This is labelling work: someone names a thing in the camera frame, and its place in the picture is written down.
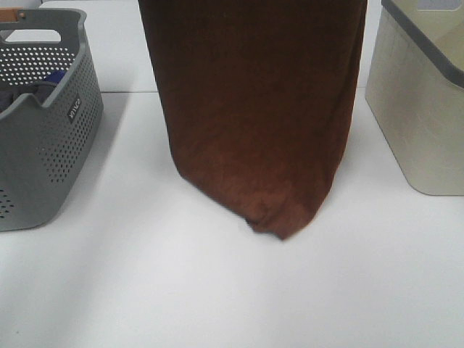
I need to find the brown towel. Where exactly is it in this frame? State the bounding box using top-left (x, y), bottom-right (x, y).
top-left (139, 1), bottom-right (368, 240)

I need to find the grey perforated laundry basket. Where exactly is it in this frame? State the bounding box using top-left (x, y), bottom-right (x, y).
top-left (1, 8), bottom-right (103, 231)

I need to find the beige plastic storage bin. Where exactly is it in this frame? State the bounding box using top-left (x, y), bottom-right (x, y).
top-left (365, 1), bottom-right (463, 196)

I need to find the blue grey laundry in basket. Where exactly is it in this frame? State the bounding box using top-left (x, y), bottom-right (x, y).
top-left (1, 70), bottom-right (66, 112)

